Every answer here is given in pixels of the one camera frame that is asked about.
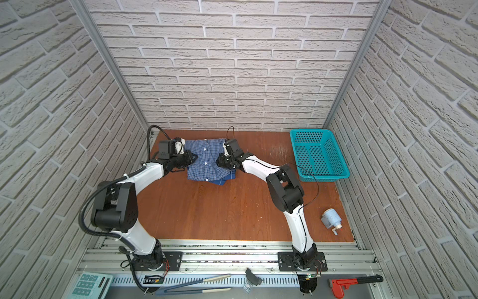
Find blue small-check shirt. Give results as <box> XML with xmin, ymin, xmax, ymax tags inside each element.
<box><xmin>185</xmin><ymin>139</ymin><xmax>231</xmax><ymax>183</ymax></box>

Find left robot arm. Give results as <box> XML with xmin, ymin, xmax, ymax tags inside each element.
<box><xmin>90</xmin><ymin>138</ymin><xmax>197</xmax><ymax>269</ymax></box>

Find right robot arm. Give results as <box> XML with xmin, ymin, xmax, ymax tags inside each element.
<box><xmin>217</xmin><ymin>139</ymin><xmax>317</xmax><ymax>269</ymax></box>

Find folded dark blue plaid shirt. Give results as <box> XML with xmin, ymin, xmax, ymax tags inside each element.
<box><xmin>210</xmin><ymin>169</ymin><xmax>236</xmax><ymax>186</ymax></box>

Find teal plastic basket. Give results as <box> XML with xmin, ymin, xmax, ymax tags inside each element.
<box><xmin>290</xmin><ymin>128</ymin><xmax>350</xmax><ymax>183</ymax></box>

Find grey tape dispenser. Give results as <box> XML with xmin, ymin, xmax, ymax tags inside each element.
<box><xmin>321</xmin><ymin>208</ymin><xmax>342</xmax><ymax>235</ymax></box>

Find small black clip tool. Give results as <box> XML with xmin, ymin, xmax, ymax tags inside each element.
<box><xmin>245</xmin><ymin>268</ymin><xmax>262</xmax><ymax>287</ymax></box>

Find black round foot disc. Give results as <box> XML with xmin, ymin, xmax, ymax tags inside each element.
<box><xmin>298</xmin><ymin>275</ymin><xmax>317</xmax><ymax>294</ymax></box>

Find teal button calculator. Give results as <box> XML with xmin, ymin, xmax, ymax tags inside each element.
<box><xmin>67</xmin><ymin>272</ymin><xmax>113</xmax><ymax>299</ymax></box>

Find red pipe wrench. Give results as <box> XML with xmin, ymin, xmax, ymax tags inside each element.
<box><xmin>328</xmin><ymin>275</ymin><xmax>384</xmax><ymax>299</ymax></box>

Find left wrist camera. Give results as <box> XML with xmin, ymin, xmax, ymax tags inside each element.
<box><xmin>174</xmin><ymin>137</ymin><xmax>185</xmax><ymax>154</ymax></box>

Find right thin black cable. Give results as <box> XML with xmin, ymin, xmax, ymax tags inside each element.
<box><xmin>226</xmin><ymin>126</ymin><xmax>321</xmax><ymax>255</ymax></box>

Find left black corrugated cable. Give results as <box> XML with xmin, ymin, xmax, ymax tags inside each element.
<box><xmin>78</xmin><ymin>125</ymin><xmax>173</xmax><ymax>240</ymax></box>

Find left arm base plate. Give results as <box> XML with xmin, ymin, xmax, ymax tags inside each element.
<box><xmin>132</xmin><ymin>252</ymin><xmax>183</xmax><ymax>272</ymax></box>

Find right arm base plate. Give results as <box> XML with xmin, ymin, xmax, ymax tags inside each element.
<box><xmin>278</xmin><ymin>252</ymin><xmax>328</xmax><ymax>272</ymax></box>

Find aluminium rail frame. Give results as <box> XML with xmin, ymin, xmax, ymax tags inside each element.
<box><xmin>76</xmin><ymin>238</ymin><xmax>385</xmax><ymax>289</ymax></box>

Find long blue-handled tongs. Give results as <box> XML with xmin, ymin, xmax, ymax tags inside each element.
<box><xmin>154</xmin><ymin>274</ymin><xmax>232</xmax><ymax>296</ymax></box>

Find left corner aluminium post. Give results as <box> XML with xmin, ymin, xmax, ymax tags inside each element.
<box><xmin>70</xmin><ymin>0</ymin><xmax>149</xmax><ymax>131</ymax></box>

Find corner aluminium post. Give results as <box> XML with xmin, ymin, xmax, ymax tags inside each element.
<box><xmin>322</xmin><ymin>0</ymin><xmax>392</xmax><ymax>129</ymax></box>
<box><xmin>70</xmin><ymin>0</ymin><xmax>149</xmax><ymax>131</ymax></box>

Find right corner aluminium post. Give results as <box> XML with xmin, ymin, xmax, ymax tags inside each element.
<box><xmin>322</xmin><ymin>0</ymin><xmax>392</xmax><ymax>129</ymax></box>

